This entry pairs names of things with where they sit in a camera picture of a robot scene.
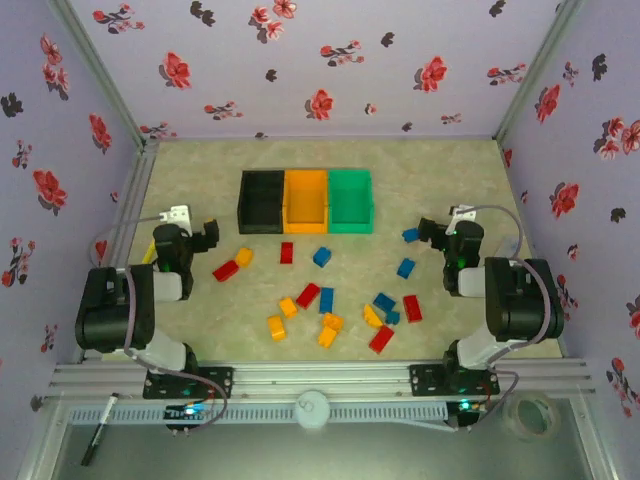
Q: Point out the aluminium side rail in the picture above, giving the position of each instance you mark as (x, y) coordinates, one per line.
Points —
(131, 190)

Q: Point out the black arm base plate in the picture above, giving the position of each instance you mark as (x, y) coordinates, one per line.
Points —
(425, 380)
(220, 382)

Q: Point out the black marker pen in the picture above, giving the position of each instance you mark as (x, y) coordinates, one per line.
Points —
(100, 430)

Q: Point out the green plastic bin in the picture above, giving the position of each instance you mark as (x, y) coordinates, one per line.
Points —
(350, 205)

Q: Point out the white round knob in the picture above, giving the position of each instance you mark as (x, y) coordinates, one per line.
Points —
(312, 409)

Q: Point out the long aluminium base rail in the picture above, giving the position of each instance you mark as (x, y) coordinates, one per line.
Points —
(350, 375)

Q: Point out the black plastic bin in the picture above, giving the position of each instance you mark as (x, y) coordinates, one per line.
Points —
(260, 200)

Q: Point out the clear tape roll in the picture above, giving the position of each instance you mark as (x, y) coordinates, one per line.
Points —
(510, 417)

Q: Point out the orange plastic bin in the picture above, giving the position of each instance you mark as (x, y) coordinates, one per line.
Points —
(305, 205)

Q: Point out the yellow marker pen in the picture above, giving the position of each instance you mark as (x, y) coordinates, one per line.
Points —
(149, 254)

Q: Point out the long blue lego brick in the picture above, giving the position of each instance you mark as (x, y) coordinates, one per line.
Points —
(384, 301)
(326, 300)

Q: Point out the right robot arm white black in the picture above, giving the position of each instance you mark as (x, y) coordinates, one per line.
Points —
(520, 300)

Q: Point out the black controller board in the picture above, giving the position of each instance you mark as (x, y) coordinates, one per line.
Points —
(175, 414)
(462, 417)

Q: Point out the aluminium corner post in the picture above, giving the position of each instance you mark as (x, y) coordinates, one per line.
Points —
(103, 75)
(534, 75)

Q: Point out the small blue lego brick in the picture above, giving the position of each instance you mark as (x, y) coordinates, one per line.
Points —
(393, 317)

